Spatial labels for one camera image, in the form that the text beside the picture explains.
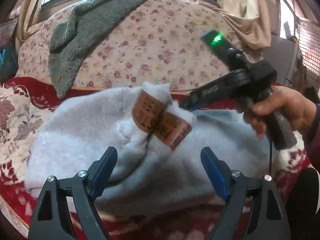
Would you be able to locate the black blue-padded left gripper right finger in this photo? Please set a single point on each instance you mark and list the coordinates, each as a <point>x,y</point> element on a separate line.
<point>267,216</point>

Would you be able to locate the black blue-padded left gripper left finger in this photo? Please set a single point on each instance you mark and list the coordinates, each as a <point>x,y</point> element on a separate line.
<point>51,218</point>

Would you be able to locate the person's right hand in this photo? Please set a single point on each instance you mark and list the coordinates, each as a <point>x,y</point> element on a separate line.
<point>299,111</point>

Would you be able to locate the beige curtain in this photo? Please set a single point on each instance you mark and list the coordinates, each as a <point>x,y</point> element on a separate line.
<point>253,22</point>

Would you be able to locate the pink floral quilt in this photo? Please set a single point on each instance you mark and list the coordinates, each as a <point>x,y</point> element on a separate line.
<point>159,42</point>

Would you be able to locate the red cream floral blanket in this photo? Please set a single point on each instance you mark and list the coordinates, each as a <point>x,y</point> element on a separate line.
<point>25,104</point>

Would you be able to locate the blue paper bag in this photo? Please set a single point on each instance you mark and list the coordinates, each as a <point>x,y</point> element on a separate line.
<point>8,63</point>

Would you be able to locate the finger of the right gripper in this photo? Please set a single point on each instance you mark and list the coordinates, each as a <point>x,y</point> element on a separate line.
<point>215,91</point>

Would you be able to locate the grey fuzzy button cardigan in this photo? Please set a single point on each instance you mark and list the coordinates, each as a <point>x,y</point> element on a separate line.
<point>88,22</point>

